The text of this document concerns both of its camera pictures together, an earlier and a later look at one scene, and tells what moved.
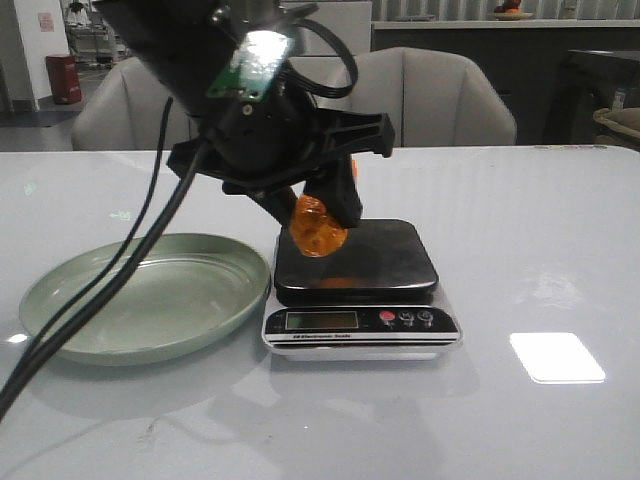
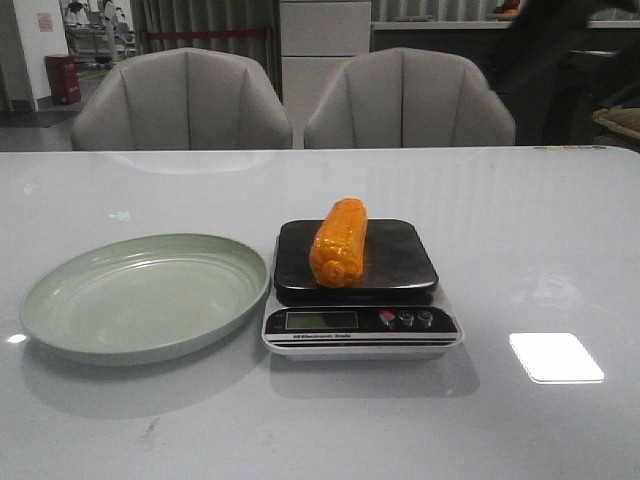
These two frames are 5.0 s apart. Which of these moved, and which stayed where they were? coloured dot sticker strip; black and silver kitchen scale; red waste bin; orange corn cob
Moved: orange corn cob
Stayed: red waste bin; coloured dot sticker strip; black and silver kitchen scale
